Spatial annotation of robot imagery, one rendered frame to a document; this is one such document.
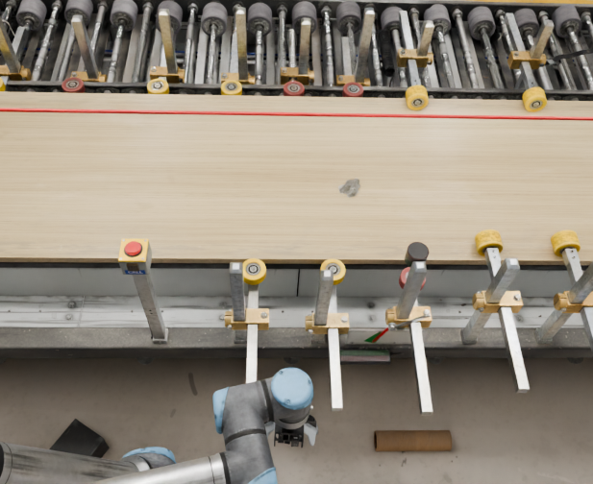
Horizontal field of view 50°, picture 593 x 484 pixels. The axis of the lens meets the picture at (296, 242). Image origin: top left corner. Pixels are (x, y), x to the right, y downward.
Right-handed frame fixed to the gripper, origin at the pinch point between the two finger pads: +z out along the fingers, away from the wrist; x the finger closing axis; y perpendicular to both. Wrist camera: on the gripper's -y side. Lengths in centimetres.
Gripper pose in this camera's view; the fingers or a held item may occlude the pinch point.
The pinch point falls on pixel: (288, 429)
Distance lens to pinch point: 175.5
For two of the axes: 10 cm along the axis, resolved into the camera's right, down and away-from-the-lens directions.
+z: -0.4, 5.6, 8.3
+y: -0.4, 8.3, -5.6
